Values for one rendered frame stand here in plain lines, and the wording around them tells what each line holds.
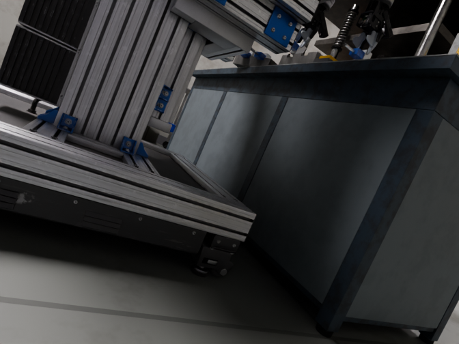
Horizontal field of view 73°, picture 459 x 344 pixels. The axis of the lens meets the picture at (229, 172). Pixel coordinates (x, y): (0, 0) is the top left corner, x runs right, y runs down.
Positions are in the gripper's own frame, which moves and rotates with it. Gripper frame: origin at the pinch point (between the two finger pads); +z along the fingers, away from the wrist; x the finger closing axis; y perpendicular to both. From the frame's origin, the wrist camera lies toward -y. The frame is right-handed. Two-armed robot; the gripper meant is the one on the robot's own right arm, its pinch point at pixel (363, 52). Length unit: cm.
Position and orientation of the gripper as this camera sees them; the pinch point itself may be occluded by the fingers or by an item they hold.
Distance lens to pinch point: 149.1
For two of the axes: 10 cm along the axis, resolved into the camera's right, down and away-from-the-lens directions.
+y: -8.1, -3.1, -4.9
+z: -4.0, 9.1, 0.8
